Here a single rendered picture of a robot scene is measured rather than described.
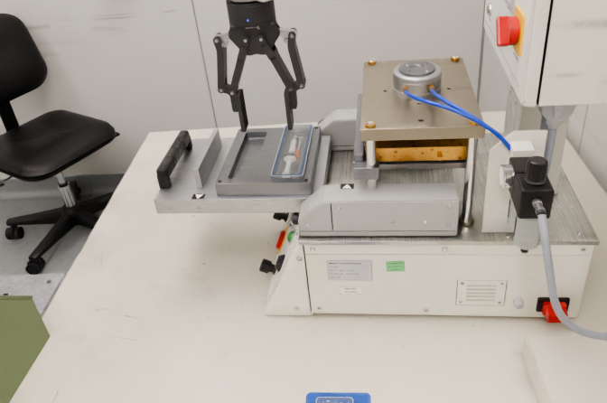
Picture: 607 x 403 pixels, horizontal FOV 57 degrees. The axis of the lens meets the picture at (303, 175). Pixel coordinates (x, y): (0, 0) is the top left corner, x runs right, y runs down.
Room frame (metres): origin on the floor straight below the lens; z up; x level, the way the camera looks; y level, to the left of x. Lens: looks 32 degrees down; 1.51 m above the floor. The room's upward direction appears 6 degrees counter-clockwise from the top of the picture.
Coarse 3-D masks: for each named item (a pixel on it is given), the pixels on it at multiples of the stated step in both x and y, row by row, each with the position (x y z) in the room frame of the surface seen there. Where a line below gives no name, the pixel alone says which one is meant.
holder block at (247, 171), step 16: (256, 128) 1.00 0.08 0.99; (272, 128) 0.99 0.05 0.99; (320, 128) 0.97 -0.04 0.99; (240, 144) 0.95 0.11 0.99; (256, 144) 0.97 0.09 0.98; (272, 144) 0.93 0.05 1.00; (320, 144) 0.95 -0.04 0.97; (240, 160) 0.91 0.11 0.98; (256, 160) 0.90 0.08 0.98; (272, 160) 0.87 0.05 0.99; (224, 176) 0.83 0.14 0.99; (240, 176) 0.85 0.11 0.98; (256, 176) 0.82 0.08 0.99; (304, 176) 0.81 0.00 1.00; (224, 192) 0.81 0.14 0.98; (240, 192) 0.81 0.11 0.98; (256, 192) 0.80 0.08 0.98; (272, 192) 0.80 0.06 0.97; (288, 192) 0.79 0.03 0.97; (304, 192) 0.79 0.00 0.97
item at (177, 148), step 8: (176, 136) 0.98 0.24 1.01; (184, 136) 0.98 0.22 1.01; (176, 144) 0.95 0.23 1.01; (184, 144) 0.96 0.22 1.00; (168, 152) 0.92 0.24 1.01; (176, 152) 0.92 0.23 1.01; (168, 160) 0.89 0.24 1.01; (176, 160) 0.91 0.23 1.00; (160, 168) 0.86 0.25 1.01; (168, 168) 0.87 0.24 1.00; (160, 176) 0.86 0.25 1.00; (168, 176) 0.86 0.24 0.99; (160, 184) 0.86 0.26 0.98; (168, 184) 0.85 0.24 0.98
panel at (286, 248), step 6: (288, 216) 0.97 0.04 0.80; (288, 228) 0.89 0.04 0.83; (294, 228) 0.81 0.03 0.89; (294, 234) 0.77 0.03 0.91; (294, 240) 0.75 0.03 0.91; (282, 246) 0.87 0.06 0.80; (288, 246) 0.79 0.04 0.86; (276, 252) 0.90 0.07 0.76; (282, 252) 0.83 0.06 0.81; (288, 252) 0.76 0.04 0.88; (276, 258) 0.87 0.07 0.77; (282, 264) 0.76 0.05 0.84; (276, 270) 0.80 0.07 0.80; (282, 270) 0.75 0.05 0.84; (276, 276) 0.77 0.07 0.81; (270, 282) 0.81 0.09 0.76; (276, 282) 0.75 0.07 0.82; (270, 288) 0.78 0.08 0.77; (270, 294) 0.75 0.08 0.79
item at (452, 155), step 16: (384, 144) 0.78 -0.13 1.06; (400, 144) 0.77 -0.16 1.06; (416, 144) 0.77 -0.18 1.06; (432, 144) 0.76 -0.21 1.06; (448, 144) 0.75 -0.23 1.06; (464, 144) 0.75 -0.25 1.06; (384, 160) 0.76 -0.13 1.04; (400, 160) 0.76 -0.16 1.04; (416, 160) 0.75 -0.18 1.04; (432, 160) 0.75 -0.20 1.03; (448, 160) 0.75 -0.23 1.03; (464, 160) 0.75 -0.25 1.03
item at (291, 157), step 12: (288, 132) 0.95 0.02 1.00; (300, 132) 0.95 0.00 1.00; (288, 144) 0.91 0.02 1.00; (300, 144) 0.90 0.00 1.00; (276, 156) 0.87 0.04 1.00; (288, 156) 0.86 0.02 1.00; (300, 156) 0.86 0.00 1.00; (276, 168) 0.83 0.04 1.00; (288, 168) 0.82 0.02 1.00; (300, 168) 0.82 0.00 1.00
